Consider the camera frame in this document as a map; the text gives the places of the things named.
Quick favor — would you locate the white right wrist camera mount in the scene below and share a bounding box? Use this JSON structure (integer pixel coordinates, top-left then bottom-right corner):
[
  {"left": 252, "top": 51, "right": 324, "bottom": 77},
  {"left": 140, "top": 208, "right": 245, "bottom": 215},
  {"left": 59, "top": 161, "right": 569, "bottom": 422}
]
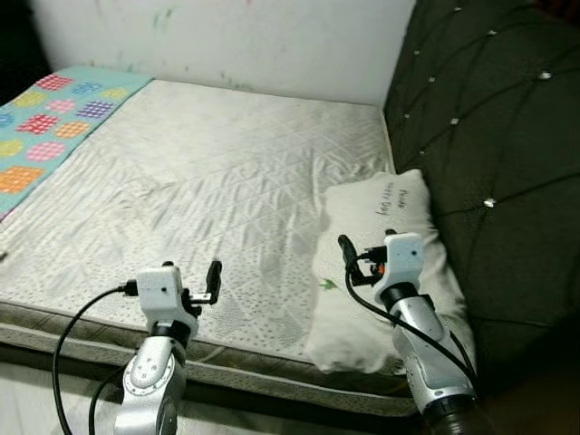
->
[{"left": 382, "top": 233, "right": 425, "bottom": 289}]

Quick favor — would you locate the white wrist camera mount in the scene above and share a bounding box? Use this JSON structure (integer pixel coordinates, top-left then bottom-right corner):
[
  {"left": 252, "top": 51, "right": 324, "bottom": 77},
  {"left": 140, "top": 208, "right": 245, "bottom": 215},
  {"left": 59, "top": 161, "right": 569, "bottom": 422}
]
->
[
  {"left": 136, "top": 263, "right": 187, "bottom": 325},
  {"left": 382, "top": 233, "right": 425, "bottom": 289}
]

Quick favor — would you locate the teal blanket with colourful shapes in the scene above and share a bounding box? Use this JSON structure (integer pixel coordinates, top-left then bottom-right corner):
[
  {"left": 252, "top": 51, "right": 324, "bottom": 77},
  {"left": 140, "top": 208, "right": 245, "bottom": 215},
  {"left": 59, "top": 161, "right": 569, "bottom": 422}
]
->
[{"left": 0, "top": 65, "right": 153, "bottom": 218}]

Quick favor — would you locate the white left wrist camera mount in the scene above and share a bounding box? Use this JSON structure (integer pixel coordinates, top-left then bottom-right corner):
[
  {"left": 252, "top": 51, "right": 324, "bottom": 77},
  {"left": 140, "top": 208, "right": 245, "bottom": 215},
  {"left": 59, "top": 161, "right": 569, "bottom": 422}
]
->
[{"left": 136, "top": 263, "right": 187, "bottom": 325}]

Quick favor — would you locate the dark tufted headboard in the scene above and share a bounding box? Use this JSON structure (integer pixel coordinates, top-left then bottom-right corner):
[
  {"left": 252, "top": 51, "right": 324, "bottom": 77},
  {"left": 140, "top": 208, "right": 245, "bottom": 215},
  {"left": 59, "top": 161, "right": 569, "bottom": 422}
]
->
[{"left": 382, "top": 0, "right": 580, "bottom": 400}]

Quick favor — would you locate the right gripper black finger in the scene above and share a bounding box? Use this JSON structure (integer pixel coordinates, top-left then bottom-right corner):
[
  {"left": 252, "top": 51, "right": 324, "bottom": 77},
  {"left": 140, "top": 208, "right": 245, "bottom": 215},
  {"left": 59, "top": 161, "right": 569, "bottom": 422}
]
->
[{"left": 337, "top": 234, "right": 360, "bottom": 291}]

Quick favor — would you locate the beige pillow with small print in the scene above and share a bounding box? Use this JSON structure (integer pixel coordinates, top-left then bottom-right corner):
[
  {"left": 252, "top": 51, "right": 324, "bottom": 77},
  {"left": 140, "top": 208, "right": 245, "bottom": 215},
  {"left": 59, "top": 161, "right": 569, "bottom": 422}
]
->
[{"left": 304, "top": 169, "right": 472, "bottom": 374}]

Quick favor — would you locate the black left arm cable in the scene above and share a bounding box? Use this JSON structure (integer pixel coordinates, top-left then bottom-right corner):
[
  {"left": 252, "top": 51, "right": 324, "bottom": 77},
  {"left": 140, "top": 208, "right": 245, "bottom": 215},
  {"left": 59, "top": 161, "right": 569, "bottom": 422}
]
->
[
  {"left": 89, "top": 362, "right": 128, "bottom": 435},
  {"left": 52, "top": 285, "right": 139, "bottom": 435}
]

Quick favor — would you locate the beige quilted mattress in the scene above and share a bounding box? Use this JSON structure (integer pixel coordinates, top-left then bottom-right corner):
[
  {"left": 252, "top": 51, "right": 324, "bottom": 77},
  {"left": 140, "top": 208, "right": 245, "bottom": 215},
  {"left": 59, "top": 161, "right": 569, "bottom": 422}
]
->
[{"left": 0, "top": 79, "right": 427, "bottom": 418}]

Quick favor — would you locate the dark bed frame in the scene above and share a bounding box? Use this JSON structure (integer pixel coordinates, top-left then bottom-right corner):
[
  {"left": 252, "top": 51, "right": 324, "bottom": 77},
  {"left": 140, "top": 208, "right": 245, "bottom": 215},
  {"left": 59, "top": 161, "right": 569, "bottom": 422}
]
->
[{"left": 0, "top": 344, "right": 427, "bottom": 431}]

